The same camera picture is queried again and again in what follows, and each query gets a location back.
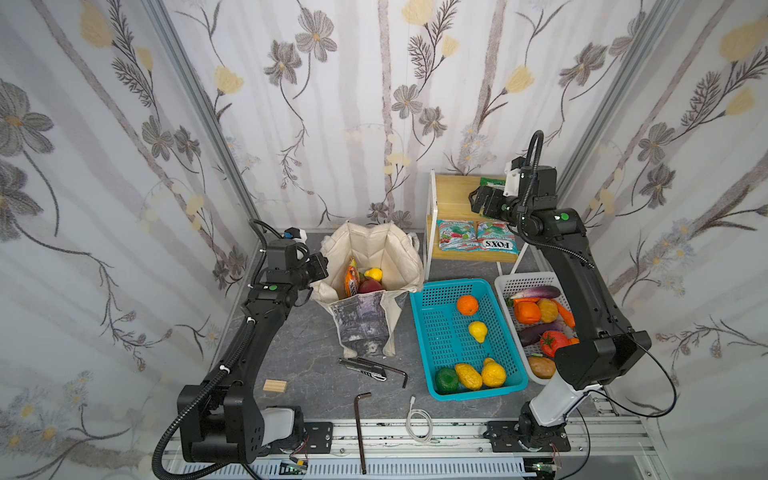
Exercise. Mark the green yellow candy bag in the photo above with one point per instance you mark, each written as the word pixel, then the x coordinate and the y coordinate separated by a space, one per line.
pixel 494 182

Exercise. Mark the large black hex key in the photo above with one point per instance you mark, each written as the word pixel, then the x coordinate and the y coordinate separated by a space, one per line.
pixel 358 424

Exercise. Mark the yellow pear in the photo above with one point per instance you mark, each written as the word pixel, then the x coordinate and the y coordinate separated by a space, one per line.
pixel 493 374

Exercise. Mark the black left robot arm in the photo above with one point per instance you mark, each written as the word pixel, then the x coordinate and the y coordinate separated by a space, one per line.
pixel 218 420

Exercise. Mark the yellow lemon middle lower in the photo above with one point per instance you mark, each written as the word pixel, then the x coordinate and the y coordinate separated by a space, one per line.
pixel 479 331

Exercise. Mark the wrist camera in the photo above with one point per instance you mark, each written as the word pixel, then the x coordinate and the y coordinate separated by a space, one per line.
pixel 513 175
pixel 296 234

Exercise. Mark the orange carrot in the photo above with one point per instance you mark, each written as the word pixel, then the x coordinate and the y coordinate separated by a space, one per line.
pixel 566 315

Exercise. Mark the purple eggplant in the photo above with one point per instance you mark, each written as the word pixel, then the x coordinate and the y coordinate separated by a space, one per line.
pixel 540 292

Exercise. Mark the green lime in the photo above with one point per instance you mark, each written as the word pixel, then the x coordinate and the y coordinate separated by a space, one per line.
pixel 446 381

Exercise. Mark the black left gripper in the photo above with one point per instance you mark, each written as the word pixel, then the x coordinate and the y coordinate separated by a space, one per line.
pixel 318 267

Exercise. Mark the orange persimmon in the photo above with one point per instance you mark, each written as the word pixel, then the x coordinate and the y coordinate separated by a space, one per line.
pixel 527 313

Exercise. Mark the white wooden two-tier shelf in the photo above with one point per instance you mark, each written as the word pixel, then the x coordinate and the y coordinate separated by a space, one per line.
pixel 448 200

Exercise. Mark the orange fruit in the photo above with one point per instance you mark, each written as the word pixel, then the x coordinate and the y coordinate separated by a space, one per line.
pixel 467 305

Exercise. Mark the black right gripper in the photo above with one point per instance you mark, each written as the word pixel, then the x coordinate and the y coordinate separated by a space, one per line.
pixel 480 199

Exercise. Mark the red tomato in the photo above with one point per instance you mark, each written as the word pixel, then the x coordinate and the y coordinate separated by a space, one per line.
pixel 551 341

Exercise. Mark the small yellow lemon top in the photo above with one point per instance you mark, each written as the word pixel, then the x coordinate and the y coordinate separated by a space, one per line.
pixel 375 274

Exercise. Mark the teal plastic basket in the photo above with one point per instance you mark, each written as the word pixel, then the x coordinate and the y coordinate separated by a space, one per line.
pixel 444 339

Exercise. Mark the black utility knife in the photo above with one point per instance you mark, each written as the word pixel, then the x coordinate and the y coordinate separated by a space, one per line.
pixel 371 371

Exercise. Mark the cream canvas tote bag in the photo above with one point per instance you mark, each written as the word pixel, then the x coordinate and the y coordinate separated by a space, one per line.
pixel 366 323

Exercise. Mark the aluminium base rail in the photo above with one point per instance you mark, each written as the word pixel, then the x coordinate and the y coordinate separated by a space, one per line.
pixel 474 448

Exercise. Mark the yellow bell pepper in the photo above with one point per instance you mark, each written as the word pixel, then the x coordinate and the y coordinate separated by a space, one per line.
pixel 548 310

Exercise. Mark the small green circuit board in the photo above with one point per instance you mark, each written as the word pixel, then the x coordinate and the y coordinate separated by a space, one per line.
pixel 293 468

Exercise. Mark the small black hex key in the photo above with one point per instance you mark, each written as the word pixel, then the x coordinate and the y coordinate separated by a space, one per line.
pixel 386 368

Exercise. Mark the small wooden block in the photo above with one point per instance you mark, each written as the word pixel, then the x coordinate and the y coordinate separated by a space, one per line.
pixel 275 386

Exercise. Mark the teal mint candy bag right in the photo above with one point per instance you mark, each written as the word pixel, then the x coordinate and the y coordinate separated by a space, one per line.
pixel 496 237

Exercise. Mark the orange candy bag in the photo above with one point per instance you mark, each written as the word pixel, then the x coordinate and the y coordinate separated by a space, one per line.
pixel 351 278

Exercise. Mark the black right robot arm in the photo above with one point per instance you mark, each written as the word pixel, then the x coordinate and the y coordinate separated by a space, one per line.
pixel 608 345

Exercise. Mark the white plastic basket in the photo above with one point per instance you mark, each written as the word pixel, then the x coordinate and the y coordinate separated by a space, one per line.
pixel 528 336

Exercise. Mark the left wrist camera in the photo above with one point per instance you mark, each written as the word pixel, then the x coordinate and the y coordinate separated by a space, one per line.
pixel 296 234

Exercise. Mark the pink dragon fruit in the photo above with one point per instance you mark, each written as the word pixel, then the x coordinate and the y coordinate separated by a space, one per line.
pixel 370 285

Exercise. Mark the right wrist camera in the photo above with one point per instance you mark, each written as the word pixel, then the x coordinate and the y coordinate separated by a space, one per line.
pixel 513 175

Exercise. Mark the brown potato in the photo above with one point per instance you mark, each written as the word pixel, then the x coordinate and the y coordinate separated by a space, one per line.
pixel 542 367

